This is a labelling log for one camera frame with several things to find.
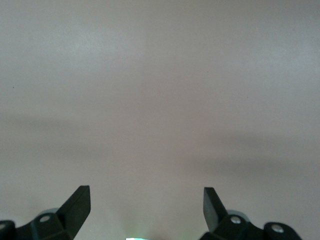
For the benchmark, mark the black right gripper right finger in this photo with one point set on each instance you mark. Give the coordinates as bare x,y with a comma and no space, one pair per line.
215,215

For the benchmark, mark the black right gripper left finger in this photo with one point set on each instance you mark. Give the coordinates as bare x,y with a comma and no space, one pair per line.
75,212

